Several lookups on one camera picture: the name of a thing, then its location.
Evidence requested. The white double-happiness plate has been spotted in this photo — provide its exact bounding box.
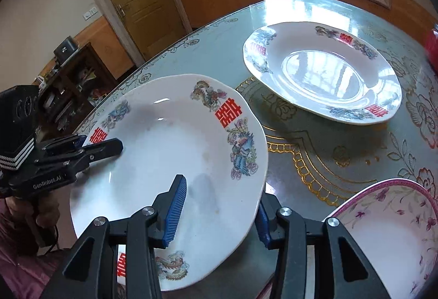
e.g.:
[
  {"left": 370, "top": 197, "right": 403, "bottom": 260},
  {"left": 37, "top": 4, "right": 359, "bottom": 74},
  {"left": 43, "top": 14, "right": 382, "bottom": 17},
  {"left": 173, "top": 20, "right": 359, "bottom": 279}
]
[
  {"left": 243, "top": 21, "right": 402, "bottom": 125},
  {"left": 70, "top": 74, "right": 268, "bottom": 292}
]

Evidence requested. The large purple floral plate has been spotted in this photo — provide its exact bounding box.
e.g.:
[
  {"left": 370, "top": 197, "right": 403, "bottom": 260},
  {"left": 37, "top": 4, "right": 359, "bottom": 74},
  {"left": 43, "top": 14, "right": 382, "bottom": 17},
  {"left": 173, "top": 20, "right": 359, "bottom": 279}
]
[{"left": 330, "top": 179, "right": 437, "bottom": 298}]

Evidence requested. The person's left hand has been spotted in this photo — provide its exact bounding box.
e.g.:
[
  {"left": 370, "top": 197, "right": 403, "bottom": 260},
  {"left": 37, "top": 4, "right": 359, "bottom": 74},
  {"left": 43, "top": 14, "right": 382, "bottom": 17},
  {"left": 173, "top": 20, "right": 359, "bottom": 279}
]
[{"left": 6, "top": 193, "right": 60, "bottom": 248}]

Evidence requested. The dark wooden cabinet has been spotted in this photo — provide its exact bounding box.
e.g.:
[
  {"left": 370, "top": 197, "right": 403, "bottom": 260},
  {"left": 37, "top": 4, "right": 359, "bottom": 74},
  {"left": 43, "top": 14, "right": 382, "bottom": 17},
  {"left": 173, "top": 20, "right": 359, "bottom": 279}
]
[{"left": 37, "top": 42, "right": 117, "bottom": 140}]

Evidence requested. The red electric cooking pot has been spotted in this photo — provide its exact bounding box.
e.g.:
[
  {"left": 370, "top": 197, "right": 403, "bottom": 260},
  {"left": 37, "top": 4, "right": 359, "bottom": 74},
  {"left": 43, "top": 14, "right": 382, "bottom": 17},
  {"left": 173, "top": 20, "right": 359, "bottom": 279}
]
[{"left": 424, "top": 24, "right": 438, "bottom": 73}]

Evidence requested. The white light switch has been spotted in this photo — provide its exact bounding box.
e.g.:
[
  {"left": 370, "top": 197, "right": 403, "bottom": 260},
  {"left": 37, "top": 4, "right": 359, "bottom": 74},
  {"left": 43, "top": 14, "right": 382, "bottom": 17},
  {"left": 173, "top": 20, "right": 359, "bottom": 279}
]
[{"left": 82, "top": 7, "right": 98, "bottom": 20}]

